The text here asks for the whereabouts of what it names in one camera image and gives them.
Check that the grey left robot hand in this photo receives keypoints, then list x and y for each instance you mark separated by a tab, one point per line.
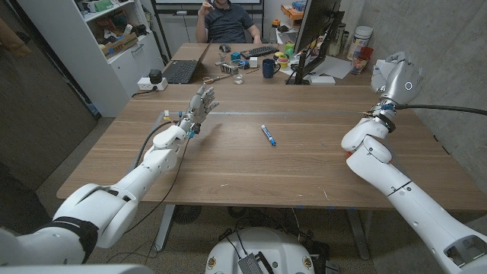
198	108

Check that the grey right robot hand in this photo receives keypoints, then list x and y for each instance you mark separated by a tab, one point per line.
403	81

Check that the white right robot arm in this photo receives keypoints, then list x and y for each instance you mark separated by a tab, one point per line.
411	205

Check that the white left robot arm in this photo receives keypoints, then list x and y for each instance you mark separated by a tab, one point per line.
99	209

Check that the person forearm tan sleeve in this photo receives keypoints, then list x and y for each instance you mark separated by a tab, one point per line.
13	42

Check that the blue marker pen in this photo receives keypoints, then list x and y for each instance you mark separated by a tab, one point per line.
268	134

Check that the black laptop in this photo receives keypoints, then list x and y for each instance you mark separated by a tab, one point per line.
180	71

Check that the row of silver clips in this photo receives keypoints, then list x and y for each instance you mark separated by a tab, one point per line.
227	68

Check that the clear drinking glass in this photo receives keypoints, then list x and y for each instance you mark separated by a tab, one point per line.
238	74

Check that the black power adapter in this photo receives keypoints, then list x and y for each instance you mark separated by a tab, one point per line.
155	76

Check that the white power strip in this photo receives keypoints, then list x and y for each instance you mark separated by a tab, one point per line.
146	85

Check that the white round canister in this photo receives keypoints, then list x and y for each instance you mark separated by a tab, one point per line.
359	40

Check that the small blue cube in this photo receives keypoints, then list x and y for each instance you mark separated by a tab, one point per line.
236	56

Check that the black computer mouse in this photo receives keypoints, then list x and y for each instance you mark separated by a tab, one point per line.
225	48

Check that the wooden office desk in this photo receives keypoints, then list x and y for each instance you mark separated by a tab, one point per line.
258	79

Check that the white paper sheet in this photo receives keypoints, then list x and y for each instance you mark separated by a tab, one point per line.
335	66

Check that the small white printed cube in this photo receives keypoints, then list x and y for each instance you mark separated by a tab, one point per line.
253	62

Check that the flat white box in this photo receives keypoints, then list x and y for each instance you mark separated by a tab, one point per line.
322	80

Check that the dark blue mug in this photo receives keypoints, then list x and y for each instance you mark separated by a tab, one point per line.
269	68

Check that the black keyboard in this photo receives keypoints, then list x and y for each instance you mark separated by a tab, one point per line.
258	51

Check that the seated person dark shirt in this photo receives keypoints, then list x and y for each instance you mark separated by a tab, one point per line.
228	23

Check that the stacked coloured cups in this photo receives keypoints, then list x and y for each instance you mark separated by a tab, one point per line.
282	61

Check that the brown cardboard box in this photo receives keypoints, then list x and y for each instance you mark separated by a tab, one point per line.
119	45

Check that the black computer monitor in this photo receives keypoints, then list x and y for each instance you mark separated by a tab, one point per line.
316	23

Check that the black round floor fan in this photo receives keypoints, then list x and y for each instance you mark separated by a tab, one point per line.
187	214

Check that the white shelf cabinet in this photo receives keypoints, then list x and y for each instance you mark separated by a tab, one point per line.
95	76

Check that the green plastic toy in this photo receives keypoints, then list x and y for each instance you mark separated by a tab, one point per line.
289	48

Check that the grey table leg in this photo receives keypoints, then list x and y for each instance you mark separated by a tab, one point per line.
358	236
164	228

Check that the orange storage box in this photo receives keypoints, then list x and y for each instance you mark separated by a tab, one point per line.
291	12

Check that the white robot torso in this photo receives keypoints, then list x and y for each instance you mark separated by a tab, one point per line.
266	243

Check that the grey finned electronics box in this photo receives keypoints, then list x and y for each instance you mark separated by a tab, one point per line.
250	264

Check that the person in dark trousers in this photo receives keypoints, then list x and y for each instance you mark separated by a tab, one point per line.
19	201

